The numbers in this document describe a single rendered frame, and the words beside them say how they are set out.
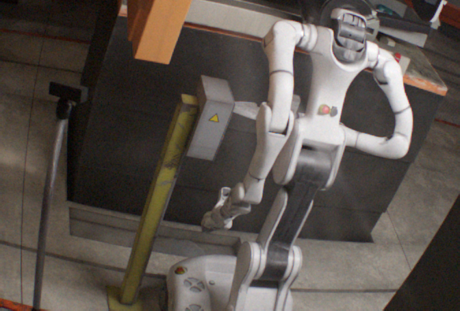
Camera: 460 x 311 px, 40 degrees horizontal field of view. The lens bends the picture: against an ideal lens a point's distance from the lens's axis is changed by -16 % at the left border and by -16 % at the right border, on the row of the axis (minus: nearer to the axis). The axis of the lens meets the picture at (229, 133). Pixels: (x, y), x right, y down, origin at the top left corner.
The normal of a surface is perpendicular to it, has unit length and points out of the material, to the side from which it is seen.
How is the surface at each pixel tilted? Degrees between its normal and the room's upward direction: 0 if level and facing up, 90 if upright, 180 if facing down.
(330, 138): 61
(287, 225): 87
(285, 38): 44
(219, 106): 90
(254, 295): 50
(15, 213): 0
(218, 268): 69
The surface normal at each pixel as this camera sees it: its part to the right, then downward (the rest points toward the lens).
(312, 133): 0.29, 0.12
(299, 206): 0.18, 0.52
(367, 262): 0.32, -0.80
